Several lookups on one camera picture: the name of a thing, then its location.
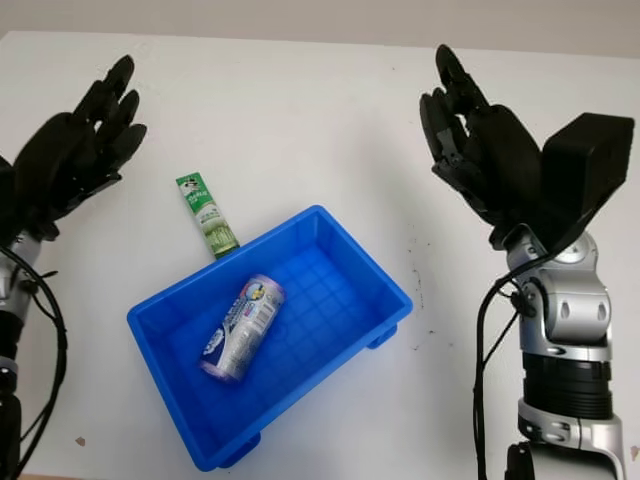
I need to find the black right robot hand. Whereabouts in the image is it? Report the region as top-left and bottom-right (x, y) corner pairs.
(419, 44), (549, 251)

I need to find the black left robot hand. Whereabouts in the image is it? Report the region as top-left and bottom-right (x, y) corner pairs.
(0, 55), (148, 241)

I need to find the purple silver snack can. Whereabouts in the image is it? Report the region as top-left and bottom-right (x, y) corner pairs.
(200, 273), (287, 384)

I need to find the blue plastic tray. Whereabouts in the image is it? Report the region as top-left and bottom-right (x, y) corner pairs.
(126, 204), (415, 472)

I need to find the green toothpaste box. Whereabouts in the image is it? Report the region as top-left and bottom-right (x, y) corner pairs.
(174, 171), (240, 261)

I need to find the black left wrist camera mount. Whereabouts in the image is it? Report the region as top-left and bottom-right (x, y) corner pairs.
(0, 157), (19, 251)

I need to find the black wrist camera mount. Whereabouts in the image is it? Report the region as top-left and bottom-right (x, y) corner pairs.
(542, 112), (635, 261)
(0, 157), (19, 251)

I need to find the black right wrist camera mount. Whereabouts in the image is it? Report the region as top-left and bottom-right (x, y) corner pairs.
(542, 112), (635, 261)

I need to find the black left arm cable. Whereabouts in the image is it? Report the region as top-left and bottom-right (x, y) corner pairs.
(0, 244), (69, 469)

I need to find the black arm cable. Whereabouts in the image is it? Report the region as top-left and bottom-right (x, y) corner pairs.
(0, 244), (69, 469)
(472, 252), (556, 480)

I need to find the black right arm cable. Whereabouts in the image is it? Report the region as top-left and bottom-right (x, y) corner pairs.
(472, 252), (556, 480)

